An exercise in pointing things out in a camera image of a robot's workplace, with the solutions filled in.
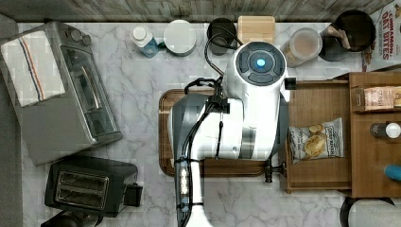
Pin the stash tea bag packets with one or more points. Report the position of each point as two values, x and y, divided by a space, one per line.
382 98

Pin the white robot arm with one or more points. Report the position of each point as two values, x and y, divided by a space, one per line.
242 115

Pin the bag of potato chips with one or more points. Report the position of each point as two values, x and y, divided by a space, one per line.
319 141

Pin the blue bottle with white cap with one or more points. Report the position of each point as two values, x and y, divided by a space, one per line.
144 40

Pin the black two-slot toaster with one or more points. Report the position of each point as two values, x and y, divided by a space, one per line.
95 186

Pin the wooden spoon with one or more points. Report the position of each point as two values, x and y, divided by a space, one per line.
341 34

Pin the striped white dish towel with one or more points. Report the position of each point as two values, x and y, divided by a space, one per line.
33 69

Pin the clear plastic lidded container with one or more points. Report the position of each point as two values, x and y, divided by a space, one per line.
304 45

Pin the silver toaster oven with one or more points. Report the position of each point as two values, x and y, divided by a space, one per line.
80 118

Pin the teal round object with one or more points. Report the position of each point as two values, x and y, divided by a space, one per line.
393 172

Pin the white round lidded canister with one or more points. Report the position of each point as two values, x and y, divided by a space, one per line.
180 37

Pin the black drawer handle bar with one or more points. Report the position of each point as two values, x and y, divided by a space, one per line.
270 170

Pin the grey shaker with white lid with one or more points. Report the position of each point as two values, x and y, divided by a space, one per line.
385 130

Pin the black cup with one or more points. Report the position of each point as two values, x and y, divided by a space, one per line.
221 33

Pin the wooden drawer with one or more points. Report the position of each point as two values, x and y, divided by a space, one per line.
315 102

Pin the wooden cutting board tray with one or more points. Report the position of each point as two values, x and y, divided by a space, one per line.
209 168

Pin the cinnamon oat bites cereal box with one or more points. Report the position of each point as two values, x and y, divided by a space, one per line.
384 54

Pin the teal box with wooden lid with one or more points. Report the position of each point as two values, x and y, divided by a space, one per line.
256 28

